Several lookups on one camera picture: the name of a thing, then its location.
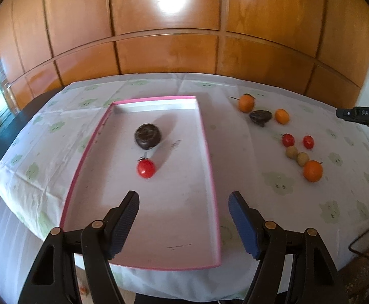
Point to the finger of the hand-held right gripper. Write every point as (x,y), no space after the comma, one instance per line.
(358,114)

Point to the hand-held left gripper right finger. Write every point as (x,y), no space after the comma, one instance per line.
(243,224)

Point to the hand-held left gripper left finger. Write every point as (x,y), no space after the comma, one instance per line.
(125,224)

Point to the red tomato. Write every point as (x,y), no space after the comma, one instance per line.
(288,140)
(308,142)
(146,168)

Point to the pink-rimmed white tray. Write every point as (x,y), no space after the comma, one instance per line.
(181,190)

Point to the tan longan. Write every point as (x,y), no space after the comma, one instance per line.
(302,159)
(291,152)

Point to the orange with short stem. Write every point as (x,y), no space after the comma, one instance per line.
(313,171)

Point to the small orange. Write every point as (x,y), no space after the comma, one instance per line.
(282,116)

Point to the orange with long stem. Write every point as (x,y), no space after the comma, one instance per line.
(246,104)

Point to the plastic bag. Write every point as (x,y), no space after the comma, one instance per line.
(83,289)

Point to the large dark passion fruit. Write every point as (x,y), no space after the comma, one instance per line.
(147,136)

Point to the white green-patterned tablecloth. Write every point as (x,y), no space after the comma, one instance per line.
(45,152)

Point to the dark table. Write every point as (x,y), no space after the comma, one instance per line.
(4,145)

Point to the wooden panelled wardrobe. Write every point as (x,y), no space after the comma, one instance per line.
(171,53)

